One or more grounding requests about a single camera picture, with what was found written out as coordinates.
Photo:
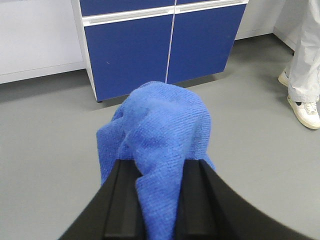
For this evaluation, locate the person legs white trousers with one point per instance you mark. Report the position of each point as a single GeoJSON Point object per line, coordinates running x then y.
{"type": "Point", "coordinates": [304, 71]}

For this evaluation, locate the white shoe far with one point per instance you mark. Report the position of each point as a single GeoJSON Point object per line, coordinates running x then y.
{"type": "Point", "coordinates": [283, 79]}

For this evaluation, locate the white shoe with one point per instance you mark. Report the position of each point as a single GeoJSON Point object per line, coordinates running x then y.
{"type": "Point", "coordinates": [306, 113]}
{"type": "Point", "coordinates": [283, 79]}

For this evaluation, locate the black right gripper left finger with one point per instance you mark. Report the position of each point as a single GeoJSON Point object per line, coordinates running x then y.
{"type": "Point", "coordinates": [114, 213]}

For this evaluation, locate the white shoe near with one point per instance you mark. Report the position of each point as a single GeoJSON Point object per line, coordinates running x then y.
{"type": "Point", "coordinates": [306, 113]}

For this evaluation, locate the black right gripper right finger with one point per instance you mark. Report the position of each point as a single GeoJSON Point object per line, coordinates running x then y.
{"type": "Point", "coordinates": [209, 209]}

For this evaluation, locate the blue floor cabinet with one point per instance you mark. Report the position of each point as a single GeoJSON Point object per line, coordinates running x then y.
{"type": "Point", "coordinates": [126, 43]}

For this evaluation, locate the blue cloth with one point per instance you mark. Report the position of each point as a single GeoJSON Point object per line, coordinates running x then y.
{"type": "Point", "coordinates": [159, 126]}

